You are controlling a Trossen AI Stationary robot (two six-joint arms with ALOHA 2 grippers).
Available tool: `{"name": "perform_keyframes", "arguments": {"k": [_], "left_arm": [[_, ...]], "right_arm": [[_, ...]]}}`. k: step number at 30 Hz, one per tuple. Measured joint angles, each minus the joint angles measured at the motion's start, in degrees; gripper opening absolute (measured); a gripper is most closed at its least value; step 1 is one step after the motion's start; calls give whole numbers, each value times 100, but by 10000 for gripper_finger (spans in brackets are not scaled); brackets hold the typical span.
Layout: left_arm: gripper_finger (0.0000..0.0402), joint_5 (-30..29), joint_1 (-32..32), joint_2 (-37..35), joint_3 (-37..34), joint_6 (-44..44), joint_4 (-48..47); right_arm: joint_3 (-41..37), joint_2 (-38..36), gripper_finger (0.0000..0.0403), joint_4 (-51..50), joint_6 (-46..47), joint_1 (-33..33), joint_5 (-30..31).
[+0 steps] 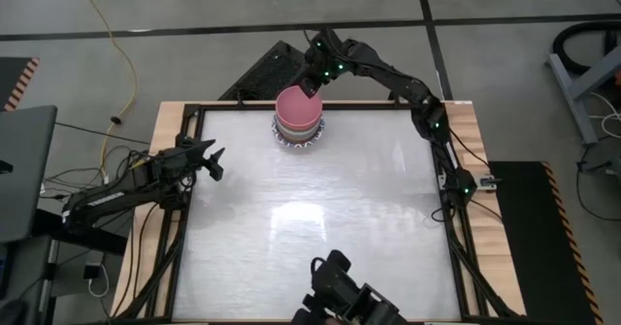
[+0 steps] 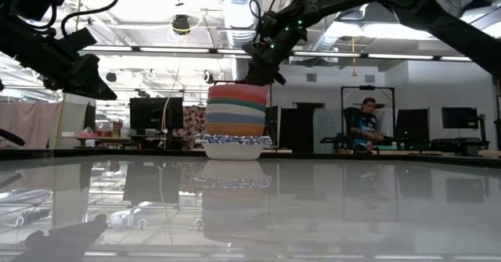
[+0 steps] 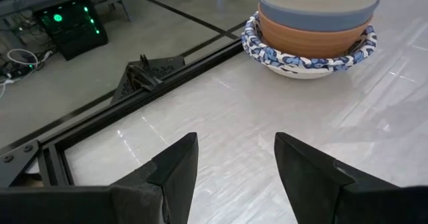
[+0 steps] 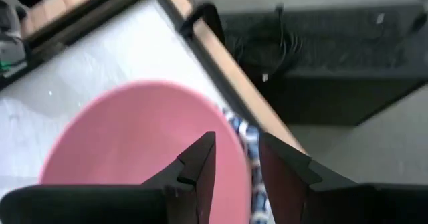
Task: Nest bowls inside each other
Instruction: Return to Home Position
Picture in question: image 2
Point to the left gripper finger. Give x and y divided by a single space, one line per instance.
98 82
80 90

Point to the pink bowl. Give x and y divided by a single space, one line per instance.
236 89

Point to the teal green bowl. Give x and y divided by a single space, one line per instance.
236 104

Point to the orange bowl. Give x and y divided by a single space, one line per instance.
235 129

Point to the blue patterned paper bowl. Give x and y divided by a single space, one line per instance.
235 135
235 151

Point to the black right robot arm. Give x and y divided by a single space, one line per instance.
430 11

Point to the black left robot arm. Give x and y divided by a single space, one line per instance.
23 47

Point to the pink cloth partition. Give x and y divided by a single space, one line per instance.
27 123

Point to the black monitor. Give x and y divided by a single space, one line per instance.
460 118
413 123
156 113

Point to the floral patterned cloth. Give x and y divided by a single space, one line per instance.
193 121

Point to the long ceiling light strip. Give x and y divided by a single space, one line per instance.
176 50

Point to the person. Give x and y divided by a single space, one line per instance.
366 125

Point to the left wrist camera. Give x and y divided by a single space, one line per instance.
78 41

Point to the silver ventilation duct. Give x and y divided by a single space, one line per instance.
238 4
329 39

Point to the black overhead camera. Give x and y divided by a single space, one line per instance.
181 24

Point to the black aluminium table frame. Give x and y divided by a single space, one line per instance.
352 156

